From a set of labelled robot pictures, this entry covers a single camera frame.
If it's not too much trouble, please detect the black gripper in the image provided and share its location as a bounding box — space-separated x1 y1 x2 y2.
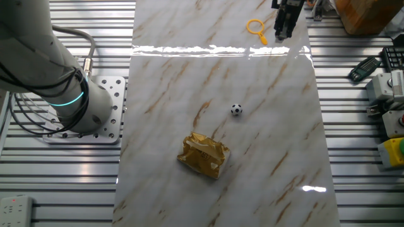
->
271 0 306 40

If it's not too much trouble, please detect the yellow bubble ring wand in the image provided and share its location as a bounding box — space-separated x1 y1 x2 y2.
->
246 18 268 45

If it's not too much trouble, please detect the black white mini soccer ball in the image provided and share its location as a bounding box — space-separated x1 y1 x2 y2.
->
230 103 244 117

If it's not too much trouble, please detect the small metal clamp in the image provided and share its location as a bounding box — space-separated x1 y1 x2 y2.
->
311 0 330 22

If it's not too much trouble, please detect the grey control box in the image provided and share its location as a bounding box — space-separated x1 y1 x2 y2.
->
365 73 395 102

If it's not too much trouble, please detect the black keyboard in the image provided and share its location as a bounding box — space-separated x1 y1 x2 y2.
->
381 46 404 72

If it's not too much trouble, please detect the marble pattern table sheet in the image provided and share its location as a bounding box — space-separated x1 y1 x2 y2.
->
112 0 342 227

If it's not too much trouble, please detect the small silver metal device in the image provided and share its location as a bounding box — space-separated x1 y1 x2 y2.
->
365 103 383 119

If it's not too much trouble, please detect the grey box with red button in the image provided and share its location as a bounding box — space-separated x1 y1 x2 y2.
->
381 110 404 139

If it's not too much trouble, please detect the gold foil snack packet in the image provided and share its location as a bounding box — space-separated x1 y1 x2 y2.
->
176 131 231 180

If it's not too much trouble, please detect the yellow emergency stop box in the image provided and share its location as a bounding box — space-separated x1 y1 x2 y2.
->
377 137 404 172

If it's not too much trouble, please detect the white power strip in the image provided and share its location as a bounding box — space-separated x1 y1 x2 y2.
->
0 195 34 227

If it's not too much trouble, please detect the silver ribbed camera device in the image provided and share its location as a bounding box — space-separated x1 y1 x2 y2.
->
390 69 404 102

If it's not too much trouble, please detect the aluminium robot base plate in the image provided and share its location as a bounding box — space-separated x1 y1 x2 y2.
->
42 75 127 145

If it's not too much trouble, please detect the thick grey robot cable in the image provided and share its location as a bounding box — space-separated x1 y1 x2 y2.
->
52 25 96 78

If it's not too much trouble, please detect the black cable bundle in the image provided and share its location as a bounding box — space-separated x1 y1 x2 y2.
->
8 59 92 136

